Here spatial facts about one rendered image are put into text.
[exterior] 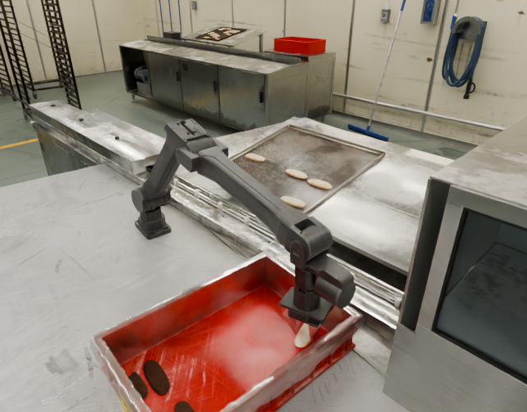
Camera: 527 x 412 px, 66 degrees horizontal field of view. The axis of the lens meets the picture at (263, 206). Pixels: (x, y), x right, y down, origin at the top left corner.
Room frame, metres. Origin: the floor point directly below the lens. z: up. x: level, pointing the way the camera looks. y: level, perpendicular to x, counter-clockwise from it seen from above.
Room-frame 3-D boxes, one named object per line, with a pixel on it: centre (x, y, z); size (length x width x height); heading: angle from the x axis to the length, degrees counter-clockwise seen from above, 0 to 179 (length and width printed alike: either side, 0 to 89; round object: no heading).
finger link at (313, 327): (0.67, -0.10, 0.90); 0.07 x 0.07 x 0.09; 59
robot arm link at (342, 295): (0.64, -0.12, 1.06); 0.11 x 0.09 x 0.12; 42
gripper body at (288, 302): (0.67, -0.09, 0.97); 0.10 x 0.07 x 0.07; 59
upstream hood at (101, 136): (2.05, 0.91, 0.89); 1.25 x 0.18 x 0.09; 44
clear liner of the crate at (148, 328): (0.63, 0.07, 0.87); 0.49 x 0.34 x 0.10; 130
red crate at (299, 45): (5.05, -0.42, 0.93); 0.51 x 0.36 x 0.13; 48
